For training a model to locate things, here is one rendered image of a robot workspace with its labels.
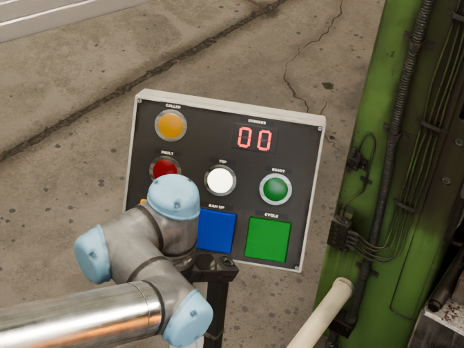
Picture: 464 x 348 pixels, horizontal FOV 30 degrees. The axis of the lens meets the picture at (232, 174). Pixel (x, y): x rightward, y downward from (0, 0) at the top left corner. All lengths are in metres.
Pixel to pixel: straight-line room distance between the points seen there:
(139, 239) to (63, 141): 2.04
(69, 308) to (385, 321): 1.13
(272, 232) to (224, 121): 0.22
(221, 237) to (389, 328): 0.62
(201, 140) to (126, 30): 2.26
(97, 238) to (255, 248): 0.44
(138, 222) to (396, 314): 0.92
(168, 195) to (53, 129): 2.07
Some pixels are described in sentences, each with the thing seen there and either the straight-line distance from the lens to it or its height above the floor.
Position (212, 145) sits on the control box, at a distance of 1.53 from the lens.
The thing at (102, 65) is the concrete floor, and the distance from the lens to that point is 3.57.
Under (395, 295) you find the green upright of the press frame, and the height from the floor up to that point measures 0.67.
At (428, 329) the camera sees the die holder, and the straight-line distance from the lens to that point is 1.67.
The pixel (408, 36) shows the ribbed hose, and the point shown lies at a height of 1.32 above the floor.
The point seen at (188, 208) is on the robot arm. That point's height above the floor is 1.28.
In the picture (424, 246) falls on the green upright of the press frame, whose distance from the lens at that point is 1.83.
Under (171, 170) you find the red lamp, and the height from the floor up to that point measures 1.10.
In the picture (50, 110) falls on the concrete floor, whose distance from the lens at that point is 3.37.
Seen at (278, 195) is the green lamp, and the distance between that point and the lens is 1.54.
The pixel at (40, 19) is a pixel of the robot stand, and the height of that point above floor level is 1.99.
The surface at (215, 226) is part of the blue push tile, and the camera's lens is 1.56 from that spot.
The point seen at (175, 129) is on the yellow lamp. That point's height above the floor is 1.16.
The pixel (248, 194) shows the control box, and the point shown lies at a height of 1.07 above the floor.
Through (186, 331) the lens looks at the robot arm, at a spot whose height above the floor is 1.24.
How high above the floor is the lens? 2.18
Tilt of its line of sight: 44 degrees down
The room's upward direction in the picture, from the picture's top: 6 degrees clockwise
